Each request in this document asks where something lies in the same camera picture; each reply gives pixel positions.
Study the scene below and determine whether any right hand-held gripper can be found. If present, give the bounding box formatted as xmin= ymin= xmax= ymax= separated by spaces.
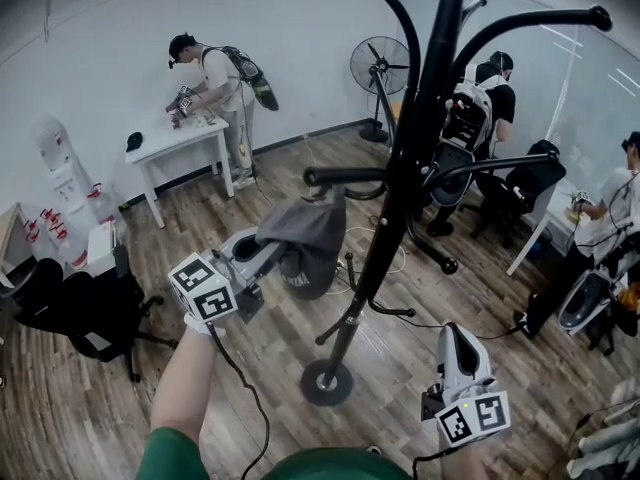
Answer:
xmin=421 ymin=321 xmax=512 ymax=449

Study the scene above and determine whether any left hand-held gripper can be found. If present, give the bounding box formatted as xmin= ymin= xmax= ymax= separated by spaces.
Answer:
xmin=167 ymin=186 xmax=335 ymax=325

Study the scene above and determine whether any grey baseball cap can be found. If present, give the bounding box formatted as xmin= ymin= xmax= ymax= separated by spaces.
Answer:
xmin=254 ymin=184 xmax=348 ymax=302

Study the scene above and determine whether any black coat rack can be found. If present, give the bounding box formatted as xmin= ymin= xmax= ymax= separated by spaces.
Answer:
xmin=299 ymin=0 xmax=614 ymax=408

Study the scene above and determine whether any person's left forearm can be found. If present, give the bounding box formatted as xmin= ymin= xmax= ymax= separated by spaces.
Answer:
xmin=148 ymin=323 xmax=227 ymax=445

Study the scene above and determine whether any person's right forearm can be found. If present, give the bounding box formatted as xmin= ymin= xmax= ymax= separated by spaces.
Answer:
xmin=438 ymin=441 xmax=490 ymax=480

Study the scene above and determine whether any black floor fan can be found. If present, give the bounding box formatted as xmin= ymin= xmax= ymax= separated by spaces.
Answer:
xmin=348 ymin=35 xmax=412 ymax=144

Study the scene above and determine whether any white table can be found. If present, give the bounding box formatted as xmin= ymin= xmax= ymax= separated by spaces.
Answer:
xmin=124 ymin=114 xmax=237 ymax=230

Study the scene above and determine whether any white grey backpack rig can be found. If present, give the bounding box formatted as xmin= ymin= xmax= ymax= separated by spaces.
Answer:
xmin=558 ymin=271 xmax=615 ymax=333
xmin=428 ymin=64 xmax=495 ymax=209

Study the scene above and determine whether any person's green shirt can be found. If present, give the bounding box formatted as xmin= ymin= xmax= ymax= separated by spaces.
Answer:
xmin=131 ymin=426 xmax=417 ymax=480

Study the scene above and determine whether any white desk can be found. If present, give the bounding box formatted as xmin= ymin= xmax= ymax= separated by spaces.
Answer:
xmin=505 ymin=177 xmax=604 ymax=277

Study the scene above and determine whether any clear water jug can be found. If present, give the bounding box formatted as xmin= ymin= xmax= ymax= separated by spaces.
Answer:
xmin=86 ymin=181 xmax=120 ymax=225

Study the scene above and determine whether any black office chair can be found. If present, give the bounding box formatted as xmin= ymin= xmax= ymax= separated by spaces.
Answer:
xmin=14 ymin=260 xmax=180 ymax=384
xmin=458 ymin=139 xmax=570 ymax=249

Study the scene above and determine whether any white water dispenser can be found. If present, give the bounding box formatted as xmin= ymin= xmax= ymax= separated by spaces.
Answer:
xmin=31 ymin=114 xmax=95 ymax=220

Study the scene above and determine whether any light wooden desk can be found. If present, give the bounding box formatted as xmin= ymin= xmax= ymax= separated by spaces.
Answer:
xmin=0 ymin=201 xmax=37 ymax=290

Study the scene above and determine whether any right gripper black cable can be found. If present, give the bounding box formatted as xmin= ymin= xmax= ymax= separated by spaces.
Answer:
xmin=410 ymin=446 xmax=454 ymax=480

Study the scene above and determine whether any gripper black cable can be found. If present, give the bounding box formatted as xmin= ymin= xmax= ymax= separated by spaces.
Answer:
xmin=410 ymin=446 xmax=454 ymax=480
xmin=206 ymin=319 xmax=272 ymax=480

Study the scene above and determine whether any black floor cable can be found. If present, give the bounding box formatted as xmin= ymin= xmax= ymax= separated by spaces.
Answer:
xmin=369 ymin=297 xmax=524 ymax=342

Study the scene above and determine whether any white floor cable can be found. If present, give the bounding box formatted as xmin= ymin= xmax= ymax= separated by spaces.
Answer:
xmin=324 ymin=225 xmax=407 ymax=297

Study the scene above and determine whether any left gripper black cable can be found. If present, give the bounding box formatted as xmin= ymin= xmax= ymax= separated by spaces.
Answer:
xmin=206 ymin=319 xmax=272 ymax=480

